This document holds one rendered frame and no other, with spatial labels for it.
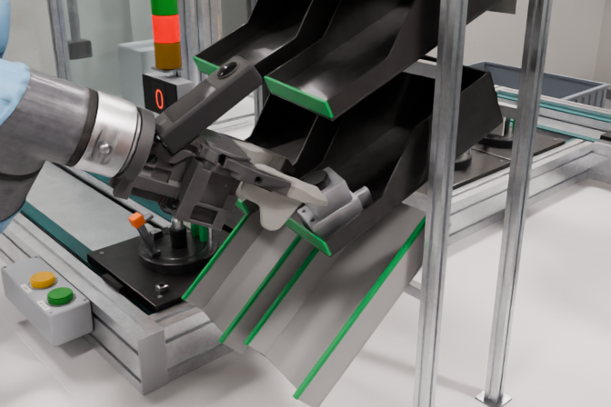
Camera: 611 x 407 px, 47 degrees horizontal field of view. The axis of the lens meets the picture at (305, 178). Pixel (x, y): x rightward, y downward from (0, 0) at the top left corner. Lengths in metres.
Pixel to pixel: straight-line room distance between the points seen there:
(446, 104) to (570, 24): 5.59
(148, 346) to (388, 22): 0.58
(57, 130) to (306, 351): 0.45
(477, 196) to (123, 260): 0.77
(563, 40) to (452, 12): 5.60
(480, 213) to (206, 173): 1.03
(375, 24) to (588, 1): 5.56
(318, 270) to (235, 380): 0.28
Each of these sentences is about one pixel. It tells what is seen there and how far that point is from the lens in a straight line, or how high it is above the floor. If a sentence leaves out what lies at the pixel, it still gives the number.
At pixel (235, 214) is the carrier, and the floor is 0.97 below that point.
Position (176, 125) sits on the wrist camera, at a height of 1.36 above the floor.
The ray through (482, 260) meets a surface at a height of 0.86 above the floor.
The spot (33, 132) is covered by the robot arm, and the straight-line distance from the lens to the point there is 0.65.
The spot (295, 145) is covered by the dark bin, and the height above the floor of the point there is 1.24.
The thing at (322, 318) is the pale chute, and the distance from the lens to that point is 0.94.
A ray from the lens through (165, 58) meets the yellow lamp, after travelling 1.37.
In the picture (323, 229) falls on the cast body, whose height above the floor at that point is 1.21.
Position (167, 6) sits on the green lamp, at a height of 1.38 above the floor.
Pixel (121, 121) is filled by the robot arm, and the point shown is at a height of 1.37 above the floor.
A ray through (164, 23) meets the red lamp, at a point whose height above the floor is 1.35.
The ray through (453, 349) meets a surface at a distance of 1.24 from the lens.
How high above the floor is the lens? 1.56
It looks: 22 degrees down
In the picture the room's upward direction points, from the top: straight up
